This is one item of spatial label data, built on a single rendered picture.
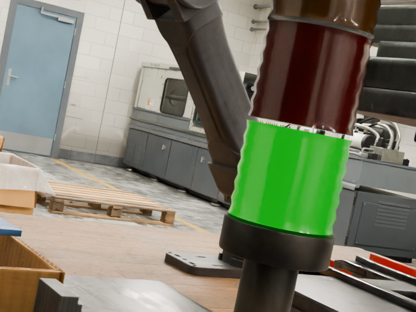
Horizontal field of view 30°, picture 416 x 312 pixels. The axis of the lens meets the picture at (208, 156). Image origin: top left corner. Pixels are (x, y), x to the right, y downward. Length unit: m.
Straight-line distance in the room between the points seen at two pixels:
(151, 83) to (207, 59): 10.88
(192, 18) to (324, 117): 0.57
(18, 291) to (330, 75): 0.28
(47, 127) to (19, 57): 1.10
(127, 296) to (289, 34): 0.44
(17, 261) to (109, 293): 0.13
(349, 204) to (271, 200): 7.22
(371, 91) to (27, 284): 0.25
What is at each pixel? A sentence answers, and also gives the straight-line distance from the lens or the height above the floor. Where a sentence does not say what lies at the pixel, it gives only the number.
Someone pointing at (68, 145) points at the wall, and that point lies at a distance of 11.93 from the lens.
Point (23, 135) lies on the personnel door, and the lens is 11.68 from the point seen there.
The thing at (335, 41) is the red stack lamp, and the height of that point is 1.11.
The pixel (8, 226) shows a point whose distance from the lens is 0.51.
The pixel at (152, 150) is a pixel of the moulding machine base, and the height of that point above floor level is 0.41.
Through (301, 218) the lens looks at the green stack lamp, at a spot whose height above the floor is 1.06.
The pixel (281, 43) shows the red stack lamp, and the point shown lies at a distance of 0.26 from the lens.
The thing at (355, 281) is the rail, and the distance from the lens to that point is 0.57.
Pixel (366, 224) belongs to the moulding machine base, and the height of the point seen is 0.35.
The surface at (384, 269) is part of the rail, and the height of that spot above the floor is 0.99.
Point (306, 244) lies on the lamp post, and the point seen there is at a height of 1.05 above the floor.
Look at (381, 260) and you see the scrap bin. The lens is 0.94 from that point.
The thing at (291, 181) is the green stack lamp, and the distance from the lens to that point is 0.26.
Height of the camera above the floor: 1.08
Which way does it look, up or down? 3 degrees down
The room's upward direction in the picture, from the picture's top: 11 degrees clockwise
